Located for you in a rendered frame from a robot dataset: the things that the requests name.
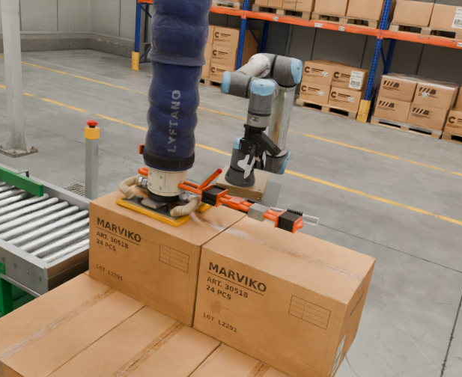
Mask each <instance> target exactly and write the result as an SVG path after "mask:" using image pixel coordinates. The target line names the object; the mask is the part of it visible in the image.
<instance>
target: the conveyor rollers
mask: <svg viewBox="0 0 462 377"><path fill-rule="evenodd" d="M83 219H84V220H83ZM84 228H85V229H84ZM82 229H84V230H82ZM76 232H77V233H76ZM48 234H49V235H48ZM71 234H72V235H71ZM69 235H70V236H69ZM87 237H88V238H87ZM62 238H63V239H62ZM85 238H87V239H85ZM0 239H3V240H5V241H6V242H8V243H10V244H12V245H14V246H16V247H19V248H20V249H22V250H24V251H26V252H28V253H30V254H32V255H34V256H36V257H38V258H40V259H42V258H44V257H46V258H44V259H42V260H43V261H45V262H47V263H51V262H53V261H55V260H57V259H59V258H62V257H64V256H66V255H68V254H70V253H72V252H74V251H76V250H78V249H80V248H82V247H84V246H86V245H89V211H88V210H83V211H81V212H79V208H78V206H72V207H70V208H69V204H68V202H67V201H64V202H61V203H59V200H58V198H56V197H53V198H51V199H49V195H48V194H47V193H44V196H43V197H38V196H37V195H34V194H32V193H29V192H27V191H24V190H22V189H20V188H17V187H16V186H12V185H11V184H8V183H6V182H3V181H1V180H0ZM83 239H84V240H83ZM80 240H82V241H81V242H78V241H80ZM55 241H57V242H55ZM53 242H54V243H53ZM76 242H78V243H76ZM74 243H76V244H74ZM49 244H50V245H49ZM73 244H74V245H73ZM46 245H47V246H46ZM70 245H71V246H70ZM44 246H45V247H44ZM67 246H70V247H68V248H66V247H67ZM42 247H43V248H42ZM39 248H40V249H39ZM63 248H65V249H63ZM61 249H63V250H61ZM35 250H36V251H35ZM60 250H61V251H60ZM32 251H34V252H32ZM56 251H58V252H57V253H55V252H56ZM53 253H55V254H53ZM50 254H53V255H50ZM49 255H50V256H49ZM47 256H48V257H47Z"/></svg>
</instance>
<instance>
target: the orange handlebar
mask: <svg viewBox="0 0 462 377"><path fill-rule="evenodd" d="M138 172H139V174H142V175H144V176H146V177H148V168H146V167H142V168H139V169H138ZM184 183H186V184H189V185H191V186H195V187H197V188H198V187H199V185H196V184H194V183H190V182H187V181H186V180H185V181H184ZM177 187H178V188H180V189H184V190H187V191H190V192H192V193H195V194H199V195H201V190H199V189H196V188H193V187H190V186H187V185H184V184H182V183H179V184H178V185H177ZM219 202H220V203H224V204H227V205H228V207H230V208H232V209H235V210H239V209H241V210H243V211H246V212H248V211H249V207H250V206H251V205H252V204H253V203H249V202H246V201H245V199H242V198H240V197H236V196H235V197H232V196H229V195H225V196H224V198H223V197H221V198H220V199H219ZM278 214H279V213H278V212H275V211H272V210H270V209H269V210H268V213H264V215H263V217H264V218H266V219H269V220H271V221H276V216H277V215H278ZM303 225H304V223H303V222H302V221H301V222H300V223H299V224H297V226H296V229H300V228H302V227H303Z"/></svg>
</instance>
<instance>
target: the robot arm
mask: <svg viewBox="0 0 462 377"><path fill-rule="evenodd" d="M302 70H303V65H302V61H301V60H298V59H295V58H289V57H285V56H281V55H274V54H268V53H259V54H256V55H253V56H252V57H251V58H250V59H249V62H248V63H247V64H246V65H244V66H243V67H241V68H240V69H238V70H237V71H234V72H230V71H225V72H224V73H223V76H222V81H221V92H222V93H224V94H230V95H233V96H239V97H243V98H247V99H249V107H248V113H247V119H246V124H245V123H244V125H243V127H244V128H245V134H244V136H243V137H239V138H236V139H235V141H234V145H233V150H232V154H231V163H230V167H229V169H228V170H227V172H226V173H225V181H226V182H228V183H230V184H232V185H233V186H239V187H250V186H253V185H254V184H255V174H254V169H258V170H261V171H266V172H270V173H273V174H281V175H282V174H283V173H284V172H285V169H286V166H287V163H288V160H289V157H290V154H291V152H290V151H288V147H287V146H286V144H285V142H286V138H287V133H288V126H289V122H290V117H291V110H292V105H293V101H294V94H295V89H296V86H297V84H298V83H300V80H301V76H302ZM262 77H270V78H274V79H275V81H274V80H273V79H260V78H262ZM267 127H268V133H267V135H266V134H265V133H264V132H263V131H265V130H266V128H267Z"/></svg>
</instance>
